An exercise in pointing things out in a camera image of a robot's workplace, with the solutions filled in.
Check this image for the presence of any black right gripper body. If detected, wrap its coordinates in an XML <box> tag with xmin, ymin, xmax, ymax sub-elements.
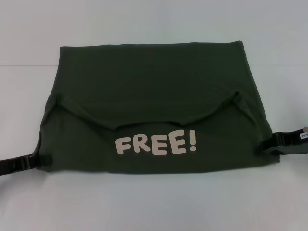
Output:
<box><xmin>274</xmin><ymin>129</ymin><xmax>308</xmax><ymax>155</ymax></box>

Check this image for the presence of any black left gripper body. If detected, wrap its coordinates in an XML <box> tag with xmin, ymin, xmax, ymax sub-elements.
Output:
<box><xmin>0</xmin><ymin>155</ymin><xmax>31</xmax><ymax>178</ymax></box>

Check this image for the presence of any dark green t-shirt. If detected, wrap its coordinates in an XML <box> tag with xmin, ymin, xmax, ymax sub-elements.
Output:
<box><xmin>32</xmin><ymin>40</ymin><xmax>280</xmax><ymax>180</ymax></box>

